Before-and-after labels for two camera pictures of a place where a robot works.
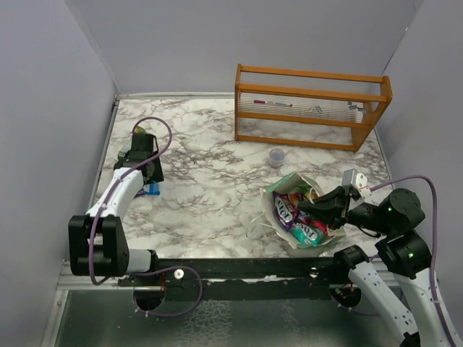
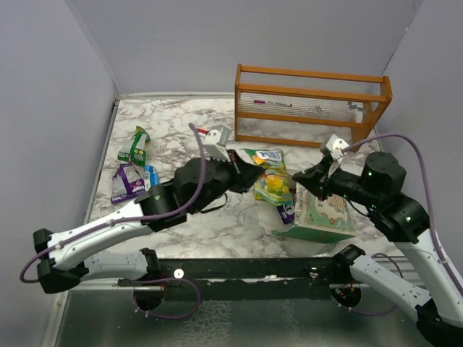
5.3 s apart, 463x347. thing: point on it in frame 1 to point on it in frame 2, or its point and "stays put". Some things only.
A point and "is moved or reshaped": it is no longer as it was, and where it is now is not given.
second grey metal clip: (354, 107) stays put
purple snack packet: (285, 210) is moved or reshaped
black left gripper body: (158, 176) to (229, 177)
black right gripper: (333, 207) to (317, 178)
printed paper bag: (284, 198) is moved or reshaped
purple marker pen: (279, 103) stays put
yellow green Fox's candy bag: (307, 194) to (273, 185)
